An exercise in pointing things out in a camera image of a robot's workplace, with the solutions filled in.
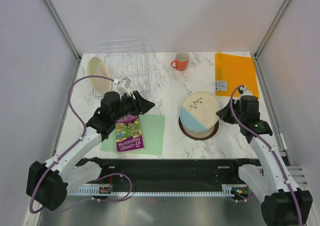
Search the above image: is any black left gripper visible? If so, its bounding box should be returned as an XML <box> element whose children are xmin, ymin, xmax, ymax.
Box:
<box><xmin>112</xmin><ymin>90</ymin><xmax>155</xmax><ymax>121</ymax></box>

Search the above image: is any blue white floral plate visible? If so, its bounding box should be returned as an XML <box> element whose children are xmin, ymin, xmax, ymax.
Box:
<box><xmin>179</xmin><ymin>91</ymin><xmax>221</xmax><ymax>133</ymax></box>

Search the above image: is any dark red rimmed plate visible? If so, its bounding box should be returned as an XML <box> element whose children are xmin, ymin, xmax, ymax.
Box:
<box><xmin>178</xmin><ymin>119</ymin><xmax>219</xmax><ymax>141</ymax></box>

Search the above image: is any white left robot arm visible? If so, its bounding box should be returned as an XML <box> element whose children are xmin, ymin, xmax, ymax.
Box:
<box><xmin>26</xmin><ymin>91</ymin><xmax>155</xmax><ymax>211</ymax></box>

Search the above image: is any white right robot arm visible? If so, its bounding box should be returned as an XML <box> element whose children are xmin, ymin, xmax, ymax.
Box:
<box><xmin>216</xmin><ymin>95</ymin><xmax>313</xmax><ymax>226</ymax></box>

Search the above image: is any green clipboard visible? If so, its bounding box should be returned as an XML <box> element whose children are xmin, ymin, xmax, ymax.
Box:
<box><xmin>100</xmin><ymin>114</ymin><xmax>165</xmax><ymax>156</ymax></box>

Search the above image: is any purple treehouse book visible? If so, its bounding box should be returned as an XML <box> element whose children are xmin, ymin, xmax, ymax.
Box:
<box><xmin>115</xmin><ymin>114</ymin><xmax>145</xmax><ymax>153</ymax></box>

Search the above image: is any orange plastic folder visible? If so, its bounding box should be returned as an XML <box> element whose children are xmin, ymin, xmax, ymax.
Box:
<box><xmin>215</xmin><ymin>53</ymin><xmax>260</xmax><ymax>98</ymax></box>

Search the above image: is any orange ceramic mug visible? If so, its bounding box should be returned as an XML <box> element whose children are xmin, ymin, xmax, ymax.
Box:
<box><xmin>170</xmin><ymin>51</ymin><xmax>190</xmax><ymax>71</ymax></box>

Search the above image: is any cream green plate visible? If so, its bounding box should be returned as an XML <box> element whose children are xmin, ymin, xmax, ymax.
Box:
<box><xmin>87</xmin><ymin>57</ymin><xmax>113</xmax><ymax>95</ymax></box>

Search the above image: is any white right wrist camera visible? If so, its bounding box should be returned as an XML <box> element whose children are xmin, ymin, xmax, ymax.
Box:
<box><xmin>238</xmin><ymin>85</ymin><xmax>253</xmax><ymax>97</ymax></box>

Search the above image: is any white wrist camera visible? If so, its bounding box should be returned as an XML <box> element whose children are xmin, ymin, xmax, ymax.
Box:
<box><xmin>238</xmin><ymin>85</ymin><xmax>253</xmax><ymax>97</ymax></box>
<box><xmin>113</xmin><ymin>77</ymin><xmax>131</xmax><ymax>97</ymax></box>

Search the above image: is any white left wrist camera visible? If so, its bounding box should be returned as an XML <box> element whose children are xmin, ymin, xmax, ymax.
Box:
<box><xmin>113</xmin><ymin>77</ymin><xmax>131</xmax><ymax>97</ymax></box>

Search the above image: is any clear wire dish rack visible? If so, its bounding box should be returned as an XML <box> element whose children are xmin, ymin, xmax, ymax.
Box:
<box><xmin>96</xmin><ymin>37</ymin><xmax>152</xmax><ymax>99</ymax></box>

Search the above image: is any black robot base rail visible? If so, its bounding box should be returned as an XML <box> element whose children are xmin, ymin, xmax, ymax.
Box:
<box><xmin>77</xmin><ymin>157</ymin><xmax>260</xmax><ymax>192</ymax></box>

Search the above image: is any white slotted cable duct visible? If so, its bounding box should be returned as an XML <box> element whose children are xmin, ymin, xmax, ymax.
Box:
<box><xmin>67</xmin><ymin>184</ymin><xmax>247</xmax><ymax>198</ymax></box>

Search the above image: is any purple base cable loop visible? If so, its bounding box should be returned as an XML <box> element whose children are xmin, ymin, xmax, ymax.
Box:
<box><xmin>91</xmin><ymin>172</ymin><xmax>134</xmax><ymax>202</ymax></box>

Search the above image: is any right aluminium frame post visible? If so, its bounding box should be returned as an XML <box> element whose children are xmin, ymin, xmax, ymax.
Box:
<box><xmin>252</xmin><ymin>0</ymin><xmax>292</xmax><ymax>60</ymax></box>

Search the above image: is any aluminium frame post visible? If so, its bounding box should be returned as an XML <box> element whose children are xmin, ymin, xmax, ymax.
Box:
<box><xmin>42</xmin><ymin>0</ymin><xmax>82</xmax><ymax>62</ymax></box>
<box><xmin>252</xmin><ymin>0</ymin><xmax>292</xmax><ymax>60</ymax></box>

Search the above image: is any left aluminium frame post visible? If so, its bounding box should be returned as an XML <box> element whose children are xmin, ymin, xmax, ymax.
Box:
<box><xmin>42</xmin><ymin>0</ymin><xmax>82</xmax><ymax>62</ymax></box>

